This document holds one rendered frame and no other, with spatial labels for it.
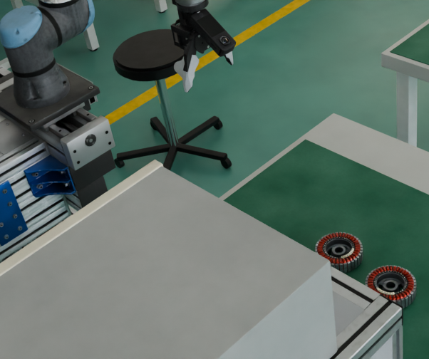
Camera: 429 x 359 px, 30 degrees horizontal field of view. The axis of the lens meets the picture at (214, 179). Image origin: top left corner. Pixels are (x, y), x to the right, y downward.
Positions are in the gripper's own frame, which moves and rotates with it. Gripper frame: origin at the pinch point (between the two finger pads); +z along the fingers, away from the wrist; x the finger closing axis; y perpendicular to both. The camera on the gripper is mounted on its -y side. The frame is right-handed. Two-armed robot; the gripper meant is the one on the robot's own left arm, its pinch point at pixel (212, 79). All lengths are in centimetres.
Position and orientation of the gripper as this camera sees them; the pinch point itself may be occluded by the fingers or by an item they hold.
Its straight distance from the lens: 186.8
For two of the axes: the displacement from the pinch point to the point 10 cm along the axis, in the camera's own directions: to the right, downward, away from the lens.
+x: -7.3, 5.1, -4.6
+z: 1.5, 7.7, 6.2
